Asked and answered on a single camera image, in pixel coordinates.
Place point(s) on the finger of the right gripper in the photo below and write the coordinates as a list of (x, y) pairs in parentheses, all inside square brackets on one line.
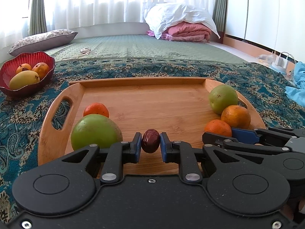
[(270, 136), (234, 144)]

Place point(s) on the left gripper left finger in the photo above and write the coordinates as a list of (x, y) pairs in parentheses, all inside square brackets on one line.
[(119, 154)]

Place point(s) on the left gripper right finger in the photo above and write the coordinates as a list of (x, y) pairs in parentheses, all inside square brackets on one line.
[(181, 153)]

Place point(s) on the small mandarin front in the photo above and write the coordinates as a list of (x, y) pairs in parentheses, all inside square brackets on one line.
[(218, 127)]

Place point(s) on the small mandarin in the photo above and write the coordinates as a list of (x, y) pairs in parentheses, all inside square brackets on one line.
[(96, 108), (218, 127)]

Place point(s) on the large brownish orange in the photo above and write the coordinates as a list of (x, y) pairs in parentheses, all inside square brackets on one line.
[(236, 117)]

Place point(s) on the dark red date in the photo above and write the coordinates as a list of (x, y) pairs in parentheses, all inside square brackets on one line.
[(150, 141)]

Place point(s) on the green apple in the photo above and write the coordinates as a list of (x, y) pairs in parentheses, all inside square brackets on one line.
[(221, 97), (95, 129)]

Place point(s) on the small mandarin back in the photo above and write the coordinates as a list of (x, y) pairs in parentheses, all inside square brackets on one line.
[(96, 108)]

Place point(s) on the wooden serving tray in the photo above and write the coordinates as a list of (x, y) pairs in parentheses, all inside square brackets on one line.
[(178, 106)]

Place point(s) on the light blue cloth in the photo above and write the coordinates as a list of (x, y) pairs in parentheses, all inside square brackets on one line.
[(297, 93)]

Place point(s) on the teal paisley cloth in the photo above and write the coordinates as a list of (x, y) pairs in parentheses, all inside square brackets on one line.
[(21, 120)]

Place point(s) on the pink folded blanket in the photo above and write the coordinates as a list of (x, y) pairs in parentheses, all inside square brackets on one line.
[(185, 31)]

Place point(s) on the green quilted mat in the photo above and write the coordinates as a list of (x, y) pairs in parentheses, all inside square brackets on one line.
[(143, 46)]

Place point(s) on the reddish orange fruit in bowl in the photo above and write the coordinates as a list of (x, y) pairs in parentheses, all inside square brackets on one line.
[(41, 69)]

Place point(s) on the green drape right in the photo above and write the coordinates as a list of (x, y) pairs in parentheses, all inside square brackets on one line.
[(219, 14)]

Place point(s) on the green drape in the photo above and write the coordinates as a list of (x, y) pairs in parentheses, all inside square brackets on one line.
[(219, 14), (37, 18)]

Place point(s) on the yellow mango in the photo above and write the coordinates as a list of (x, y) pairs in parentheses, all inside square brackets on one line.
[(23, 79)]

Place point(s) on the white duvet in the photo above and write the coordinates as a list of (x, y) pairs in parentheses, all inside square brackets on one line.
[(162, 16)]

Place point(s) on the floral grey pillow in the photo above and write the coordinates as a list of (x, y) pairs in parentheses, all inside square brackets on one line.
[(43, 41)]

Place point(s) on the red fruit bowl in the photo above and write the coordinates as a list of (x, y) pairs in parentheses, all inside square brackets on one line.
[(8, 72)]

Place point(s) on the green drape left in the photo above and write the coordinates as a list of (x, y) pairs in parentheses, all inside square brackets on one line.
[(37, 18)]

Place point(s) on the white sheer curtain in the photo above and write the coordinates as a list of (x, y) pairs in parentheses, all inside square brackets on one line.
[(77, 13)]

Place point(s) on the white charger with cable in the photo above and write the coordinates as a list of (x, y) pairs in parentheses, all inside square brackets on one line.
[(278, 63)]

